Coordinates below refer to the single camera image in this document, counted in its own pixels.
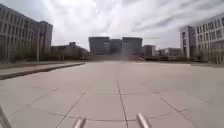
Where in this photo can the dark glass twin-block building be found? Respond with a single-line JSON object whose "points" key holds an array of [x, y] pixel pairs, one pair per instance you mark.
{"points": [[115, 46]]}

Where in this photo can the low pale building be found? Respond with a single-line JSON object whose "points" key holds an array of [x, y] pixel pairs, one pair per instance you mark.
{"points": [[163, 52]]}

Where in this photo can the large grey office building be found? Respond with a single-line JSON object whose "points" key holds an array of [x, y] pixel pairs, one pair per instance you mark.
{"points": [[20, 35]]}

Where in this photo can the white office building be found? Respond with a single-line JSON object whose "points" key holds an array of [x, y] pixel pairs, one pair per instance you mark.
{"points": [[206, 38]]}

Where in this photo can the robot's own part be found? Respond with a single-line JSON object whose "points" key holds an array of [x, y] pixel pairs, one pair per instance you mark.
{"points": [[143, 120], [79, 123]]}

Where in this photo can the row of trees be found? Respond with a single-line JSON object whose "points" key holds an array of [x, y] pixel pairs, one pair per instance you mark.
{"points": [[26, 55]]}

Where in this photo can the grey concrete slab plaza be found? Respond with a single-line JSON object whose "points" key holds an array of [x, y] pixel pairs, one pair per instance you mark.
{"points": [[113, 80]]}

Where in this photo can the raised pale pavement strip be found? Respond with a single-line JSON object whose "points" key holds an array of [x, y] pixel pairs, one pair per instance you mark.
{"points": [[31, 70]]}

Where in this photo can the low brown building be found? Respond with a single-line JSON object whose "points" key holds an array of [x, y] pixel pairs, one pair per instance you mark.
{"points": [[68, 51]]}

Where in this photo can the grass strip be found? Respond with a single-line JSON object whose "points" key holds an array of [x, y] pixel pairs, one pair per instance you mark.
{"points": [[23, 65]]}

